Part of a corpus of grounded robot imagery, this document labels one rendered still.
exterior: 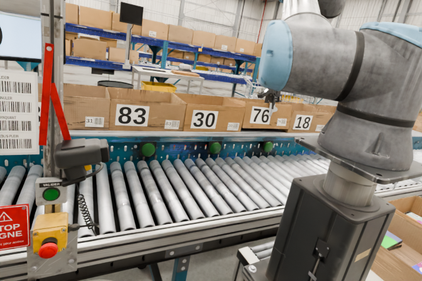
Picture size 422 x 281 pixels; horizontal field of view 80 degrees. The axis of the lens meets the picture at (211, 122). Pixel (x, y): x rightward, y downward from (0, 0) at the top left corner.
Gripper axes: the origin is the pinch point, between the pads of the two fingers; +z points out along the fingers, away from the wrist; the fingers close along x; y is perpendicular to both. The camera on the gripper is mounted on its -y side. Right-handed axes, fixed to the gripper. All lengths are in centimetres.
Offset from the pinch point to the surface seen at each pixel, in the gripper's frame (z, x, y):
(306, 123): 5.4, 0.0, 34.9
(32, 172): 29, -8, -128
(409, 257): 49, -87, -2
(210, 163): 29, -7, -45
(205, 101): -6.3, 27.0, -33.9
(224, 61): -212, 838, 430
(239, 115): 1.2, -0.8, -23.4
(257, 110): -2.5, -0.7, -9.7
